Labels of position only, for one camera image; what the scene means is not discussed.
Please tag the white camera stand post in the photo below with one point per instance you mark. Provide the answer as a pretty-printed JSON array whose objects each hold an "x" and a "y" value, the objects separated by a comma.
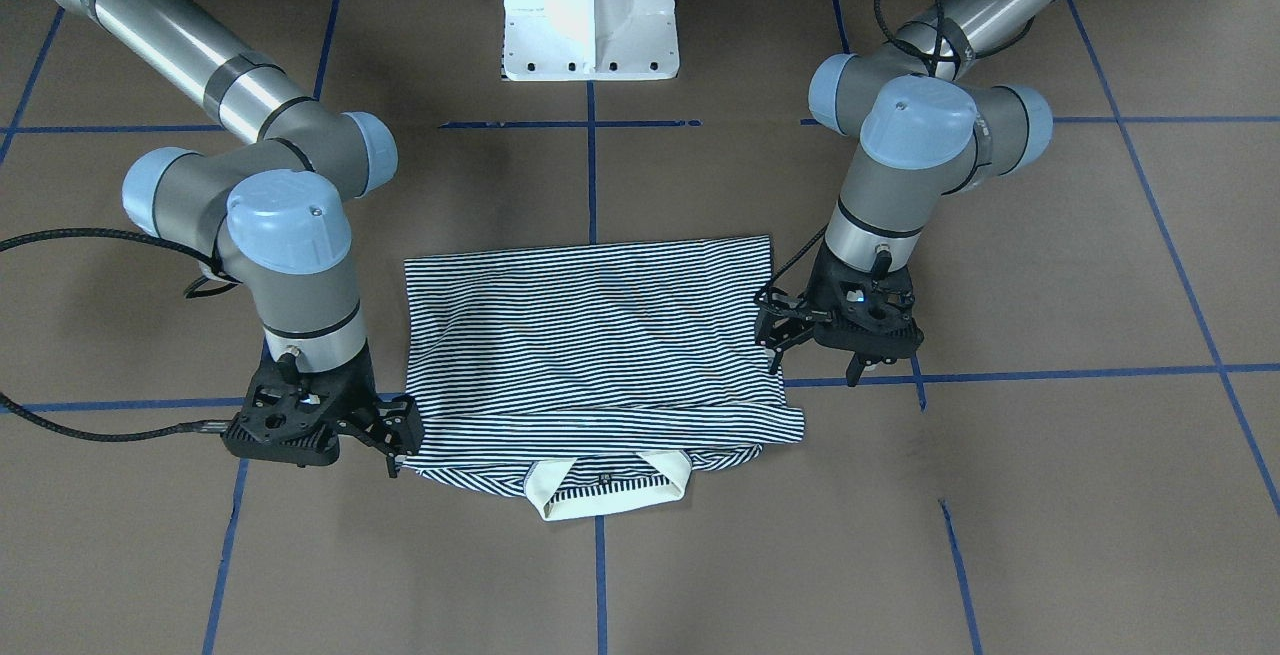
[{"x": 590, "y": 40}]

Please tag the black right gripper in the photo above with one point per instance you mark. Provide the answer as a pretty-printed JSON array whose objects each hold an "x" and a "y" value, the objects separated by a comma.
[{"x": 384, "y": 427}]

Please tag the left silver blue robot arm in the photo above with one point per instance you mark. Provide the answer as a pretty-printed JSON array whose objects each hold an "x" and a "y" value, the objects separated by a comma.
[{"x": 921, "y": 136}]

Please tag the striped polo shirt white collar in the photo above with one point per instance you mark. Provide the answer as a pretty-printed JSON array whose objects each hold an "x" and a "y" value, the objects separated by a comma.
[{"x": 594, "y": 379}]

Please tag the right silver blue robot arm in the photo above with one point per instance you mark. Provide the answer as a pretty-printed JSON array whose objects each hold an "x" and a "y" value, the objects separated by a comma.
[{"x": 268, "y": 217}]

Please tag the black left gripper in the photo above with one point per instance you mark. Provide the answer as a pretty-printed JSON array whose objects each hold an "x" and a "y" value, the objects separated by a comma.
[{"x": 783, "y": 323}]

